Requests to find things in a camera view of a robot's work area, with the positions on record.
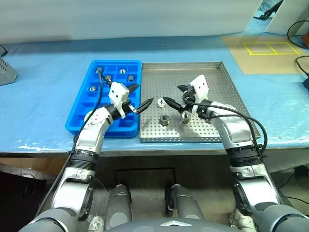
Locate perforated metal tray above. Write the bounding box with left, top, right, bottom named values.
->
left=139, top=61, right=263, bottom=144

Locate black looped cable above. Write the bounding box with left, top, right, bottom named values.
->
left=286, top=20, right=309, bottom=48

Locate white robot foot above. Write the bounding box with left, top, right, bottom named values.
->
left=229, top=209, right=256, bottom=230
left=88, top=214, right=107, bottom=232

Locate grey rounded right leg cover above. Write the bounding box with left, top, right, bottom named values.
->
left=165, top=184, right=206, bottom=220

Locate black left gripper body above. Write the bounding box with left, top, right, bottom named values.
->
left=122, top=98, right=142, bottom=116

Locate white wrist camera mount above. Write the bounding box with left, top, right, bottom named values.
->
left=189, top=74, right=210, bottom=114
left=108, top=82, right=131, bottom=119

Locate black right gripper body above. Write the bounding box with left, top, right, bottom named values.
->
left=180, top=87, right=197, bottom=111

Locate black tool with handle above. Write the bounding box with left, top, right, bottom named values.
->
left=252, top=0, right=283, bottom=21

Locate white left robot foot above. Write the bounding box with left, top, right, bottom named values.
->
left=88, top=214, right=107, bottom=232

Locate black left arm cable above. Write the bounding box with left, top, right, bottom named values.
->
left=35, top=69, right=105, bottom=218

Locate blue compartment tray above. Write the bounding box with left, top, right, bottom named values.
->
left=65, top=59, right=142, bottom=139

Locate grey robot chest cover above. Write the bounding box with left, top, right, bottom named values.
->
left=103, top=217, right=242, bottom=232

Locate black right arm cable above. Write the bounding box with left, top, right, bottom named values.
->
left=182, top=93, right=269, bottom=160

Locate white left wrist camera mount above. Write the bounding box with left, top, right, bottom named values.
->
left=108, top=82, right=131, bottom=119

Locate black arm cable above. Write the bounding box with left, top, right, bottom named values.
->
left=35, top=69, right=105, bottom=218
left=182, top=93, right=269, bottom=160

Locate grey perforated metal box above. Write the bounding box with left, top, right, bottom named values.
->
left=0, top=57, right=18, bottom=87

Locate brown table mat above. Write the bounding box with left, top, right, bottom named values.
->
left=222, top=33, right=309, bottom=74

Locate white right robot foot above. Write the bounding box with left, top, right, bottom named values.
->
left=229, top=209, right=256, bottom=230

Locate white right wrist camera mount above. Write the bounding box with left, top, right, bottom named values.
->
left=189, top=74, right=210, bottom=114

